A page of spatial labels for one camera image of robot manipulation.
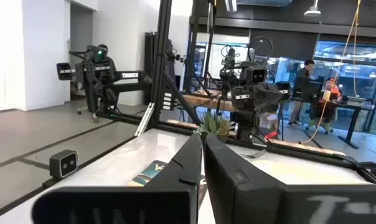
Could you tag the silver metal bar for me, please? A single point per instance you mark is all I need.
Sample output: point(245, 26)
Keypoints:
point(144, 119)

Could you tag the yellow cup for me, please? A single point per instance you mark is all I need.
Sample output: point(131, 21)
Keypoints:
point(326, 95)

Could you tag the background black robot arm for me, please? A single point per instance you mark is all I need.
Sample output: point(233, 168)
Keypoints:
point(96, 77)
point(229, 63)

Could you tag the white ceiling lamp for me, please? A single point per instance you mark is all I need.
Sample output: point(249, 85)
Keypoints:
point(312, 12)

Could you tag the wooden workbench table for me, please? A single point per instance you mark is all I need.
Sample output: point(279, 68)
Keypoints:
point(206, 101)

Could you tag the small red object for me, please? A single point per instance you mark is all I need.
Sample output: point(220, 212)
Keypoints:
point(271, 134)

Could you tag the black table-level camera box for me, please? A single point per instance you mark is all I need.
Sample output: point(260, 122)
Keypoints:
point(63, 164)

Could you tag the black office desk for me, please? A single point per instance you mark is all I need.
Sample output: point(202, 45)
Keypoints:
point(356, 107)

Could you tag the black metal rig frame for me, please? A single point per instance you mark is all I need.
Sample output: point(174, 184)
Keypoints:
point(192, 46)

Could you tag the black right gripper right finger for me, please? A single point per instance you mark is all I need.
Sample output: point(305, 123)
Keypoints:
point(244, 193)

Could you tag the Acadia picture board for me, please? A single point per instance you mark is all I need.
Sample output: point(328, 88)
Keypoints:
point(149, 174)

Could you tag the person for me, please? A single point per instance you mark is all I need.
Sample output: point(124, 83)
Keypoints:
point(329, 107)
point(301, 74)

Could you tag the black computer monitor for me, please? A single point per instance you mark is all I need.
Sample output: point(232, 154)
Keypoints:
point(309, 88)

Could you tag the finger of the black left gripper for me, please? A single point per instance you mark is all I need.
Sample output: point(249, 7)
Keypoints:
point(260, 97)
point(273, 95)

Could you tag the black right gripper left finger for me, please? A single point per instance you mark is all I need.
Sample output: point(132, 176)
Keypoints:
point(163, 202)

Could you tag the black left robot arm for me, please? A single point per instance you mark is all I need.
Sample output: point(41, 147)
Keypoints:
point(246, 124)

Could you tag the small potted green plant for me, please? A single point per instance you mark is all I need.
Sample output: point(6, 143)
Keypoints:
point(213, 124)

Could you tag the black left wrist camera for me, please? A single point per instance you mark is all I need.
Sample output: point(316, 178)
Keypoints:
point(255, 73)

